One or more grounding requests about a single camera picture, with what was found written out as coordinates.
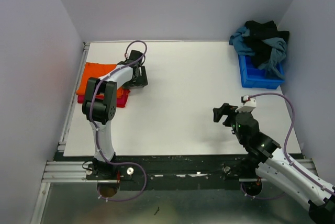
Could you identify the aluminium frame rail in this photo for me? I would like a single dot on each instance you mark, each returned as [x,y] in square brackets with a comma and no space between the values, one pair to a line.
[64,183]

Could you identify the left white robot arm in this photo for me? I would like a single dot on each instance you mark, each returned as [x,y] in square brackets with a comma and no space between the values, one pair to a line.
[99,107]

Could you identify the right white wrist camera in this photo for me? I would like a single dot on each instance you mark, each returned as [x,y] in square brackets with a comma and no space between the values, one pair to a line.
[248,104]

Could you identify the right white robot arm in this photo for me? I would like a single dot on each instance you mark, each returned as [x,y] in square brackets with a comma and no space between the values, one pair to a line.
[266,159]

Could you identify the grey blue t shirt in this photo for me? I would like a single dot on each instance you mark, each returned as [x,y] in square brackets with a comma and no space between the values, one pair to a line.
[277,55]

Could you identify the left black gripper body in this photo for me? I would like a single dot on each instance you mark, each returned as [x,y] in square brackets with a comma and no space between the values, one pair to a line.
[138,77]

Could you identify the blue plastic bin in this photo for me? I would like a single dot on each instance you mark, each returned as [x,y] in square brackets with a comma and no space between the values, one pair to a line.
[252,77]

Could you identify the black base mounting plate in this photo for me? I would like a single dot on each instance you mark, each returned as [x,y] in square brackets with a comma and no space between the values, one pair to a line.
[178,172]

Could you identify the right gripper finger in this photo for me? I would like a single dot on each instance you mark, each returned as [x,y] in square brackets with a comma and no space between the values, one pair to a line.
[227,121]
[217,114]

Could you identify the teal blue t shirt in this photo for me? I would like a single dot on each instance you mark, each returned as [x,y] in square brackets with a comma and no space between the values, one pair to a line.
[237,41]

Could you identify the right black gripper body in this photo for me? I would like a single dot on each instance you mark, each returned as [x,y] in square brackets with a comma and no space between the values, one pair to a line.
[230,110]

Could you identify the orange t shirt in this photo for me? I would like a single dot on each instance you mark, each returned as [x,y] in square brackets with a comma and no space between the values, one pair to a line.
[95,70]

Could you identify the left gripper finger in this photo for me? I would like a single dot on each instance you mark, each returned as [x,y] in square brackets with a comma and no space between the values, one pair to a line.
[137,85]
[144,76]

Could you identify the pink t shirt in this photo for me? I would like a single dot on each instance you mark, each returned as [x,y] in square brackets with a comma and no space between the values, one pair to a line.
[122,97]

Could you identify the black t shirt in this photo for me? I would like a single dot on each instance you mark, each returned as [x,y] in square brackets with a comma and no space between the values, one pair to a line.
[258,33]

